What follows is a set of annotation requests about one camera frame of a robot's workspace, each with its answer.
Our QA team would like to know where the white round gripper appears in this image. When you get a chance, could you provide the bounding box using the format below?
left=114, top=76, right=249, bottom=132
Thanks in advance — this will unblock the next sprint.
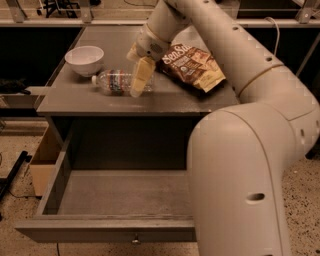
left=126, top=24, right=172, bottom=97

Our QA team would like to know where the clear plastic water bottle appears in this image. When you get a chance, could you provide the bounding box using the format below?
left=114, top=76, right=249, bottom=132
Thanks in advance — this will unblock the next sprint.
left=91, top=69, right=153, bottom=96

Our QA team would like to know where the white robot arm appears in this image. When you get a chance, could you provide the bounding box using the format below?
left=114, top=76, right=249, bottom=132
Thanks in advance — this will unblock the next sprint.
left=128, top=0, right=320, bottom=256

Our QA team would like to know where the open grey top drawer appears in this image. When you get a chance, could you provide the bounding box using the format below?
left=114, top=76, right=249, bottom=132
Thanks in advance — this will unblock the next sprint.
left=16, top=117, right=196, bottom=243

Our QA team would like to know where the white ceramic bowl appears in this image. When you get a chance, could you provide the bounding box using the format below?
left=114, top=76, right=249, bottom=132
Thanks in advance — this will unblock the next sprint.
left=64, top=46, right=104, bottom=77

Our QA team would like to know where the brown yellow chip bag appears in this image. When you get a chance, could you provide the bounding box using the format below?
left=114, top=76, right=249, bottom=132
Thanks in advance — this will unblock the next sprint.
left=157, top=43, right=226, bottom=93

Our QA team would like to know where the grey wooden cabinet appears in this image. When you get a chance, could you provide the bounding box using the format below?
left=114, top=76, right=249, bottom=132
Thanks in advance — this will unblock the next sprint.
left=34, top=25, right=241, bottom=153

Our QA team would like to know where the cardboard box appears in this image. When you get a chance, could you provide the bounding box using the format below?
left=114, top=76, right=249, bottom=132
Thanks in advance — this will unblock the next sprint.
left=29, top=127, right=61, bottom=197

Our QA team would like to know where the black stand leg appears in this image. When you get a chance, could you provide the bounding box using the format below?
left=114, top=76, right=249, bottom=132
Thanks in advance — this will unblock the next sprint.
left=0, top=151, right=31, bottom=201

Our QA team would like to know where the black object on rail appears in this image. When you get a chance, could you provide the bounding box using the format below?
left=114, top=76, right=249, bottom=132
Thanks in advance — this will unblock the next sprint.
left=0, top=79, right=31, bottom=95

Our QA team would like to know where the white cable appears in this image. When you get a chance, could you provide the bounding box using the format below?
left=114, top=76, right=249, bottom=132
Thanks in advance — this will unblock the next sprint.
left=264, top=16, right=281, bottom=56

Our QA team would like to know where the grey metal rail frame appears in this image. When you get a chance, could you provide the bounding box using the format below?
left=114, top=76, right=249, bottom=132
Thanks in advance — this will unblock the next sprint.
left=0, top=0, right=320, bottom=111

